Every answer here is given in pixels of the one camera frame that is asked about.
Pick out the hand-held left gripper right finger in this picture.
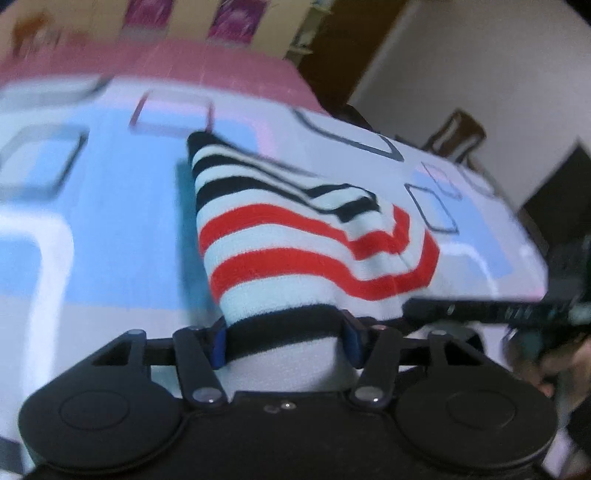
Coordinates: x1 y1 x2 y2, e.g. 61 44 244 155
339 309 486 409

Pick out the pink bed sheet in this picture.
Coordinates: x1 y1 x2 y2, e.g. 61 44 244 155
0 38 332 117

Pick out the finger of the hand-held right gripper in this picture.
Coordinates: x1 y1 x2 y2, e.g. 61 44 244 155
404 298 549 326

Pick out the person's right hand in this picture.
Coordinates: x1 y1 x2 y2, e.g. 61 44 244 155
512 339 591 409

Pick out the brown wooden door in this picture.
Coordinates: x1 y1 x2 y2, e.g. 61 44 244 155
295 0 413 109

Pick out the dark furniture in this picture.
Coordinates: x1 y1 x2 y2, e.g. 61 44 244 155
517 142 591 261

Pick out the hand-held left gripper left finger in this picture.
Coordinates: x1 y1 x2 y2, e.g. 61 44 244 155
90 320 229 409

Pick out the striped red black white garment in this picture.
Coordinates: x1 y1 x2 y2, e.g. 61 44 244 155
186 131 441 393

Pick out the magenta poster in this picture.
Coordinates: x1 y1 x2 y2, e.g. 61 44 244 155
122 0 160 29
207 0 266 43

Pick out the wooden chair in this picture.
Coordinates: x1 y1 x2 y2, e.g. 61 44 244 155
418 108 488 172

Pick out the cream wall shelf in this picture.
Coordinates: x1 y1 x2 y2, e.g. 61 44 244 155
283 0 333 63

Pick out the printed blanket with squares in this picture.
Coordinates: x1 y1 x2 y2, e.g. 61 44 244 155
0 74 551 480

